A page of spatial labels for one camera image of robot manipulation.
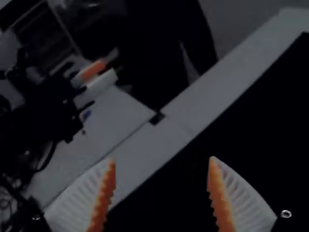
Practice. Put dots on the black mat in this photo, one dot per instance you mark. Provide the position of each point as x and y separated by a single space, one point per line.
241 133

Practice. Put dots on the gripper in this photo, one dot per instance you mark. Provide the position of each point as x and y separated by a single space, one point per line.
53 108

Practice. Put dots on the person's legs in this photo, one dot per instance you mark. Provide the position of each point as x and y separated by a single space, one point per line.
164 48

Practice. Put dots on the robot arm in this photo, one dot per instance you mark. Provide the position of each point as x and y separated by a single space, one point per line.
14 116

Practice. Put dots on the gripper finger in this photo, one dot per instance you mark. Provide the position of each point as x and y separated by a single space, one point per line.
79 205
231 200

